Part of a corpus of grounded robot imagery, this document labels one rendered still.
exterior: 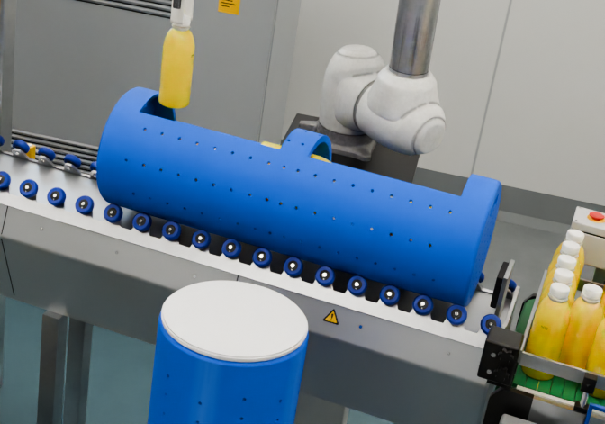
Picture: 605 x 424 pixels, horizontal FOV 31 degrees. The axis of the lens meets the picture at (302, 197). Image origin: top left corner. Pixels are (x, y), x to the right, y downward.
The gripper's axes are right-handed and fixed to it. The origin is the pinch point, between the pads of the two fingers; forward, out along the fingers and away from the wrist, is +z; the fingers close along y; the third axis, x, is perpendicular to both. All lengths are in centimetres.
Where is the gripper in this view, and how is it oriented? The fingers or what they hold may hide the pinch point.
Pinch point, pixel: (182, 6)
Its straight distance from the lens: 245.8
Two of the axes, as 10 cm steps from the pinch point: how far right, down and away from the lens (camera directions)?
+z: -1.3, 9.0, 4.1
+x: 9.4, 2.4, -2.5
